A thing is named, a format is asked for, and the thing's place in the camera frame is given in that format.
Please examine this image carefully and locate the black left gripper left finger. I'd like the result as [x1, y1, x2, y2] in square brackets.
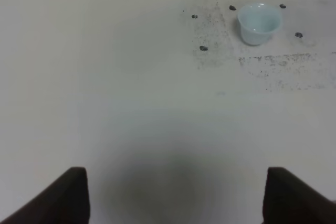
[1, 167, 90, 224]

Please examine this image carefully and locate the near pale blue teacup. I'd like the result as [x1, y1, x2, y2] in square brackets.
[237, 3, 282, 46]

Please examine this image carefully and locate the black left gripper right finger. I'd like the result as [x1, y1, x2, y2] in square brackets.
[262, 167, 335, 224]

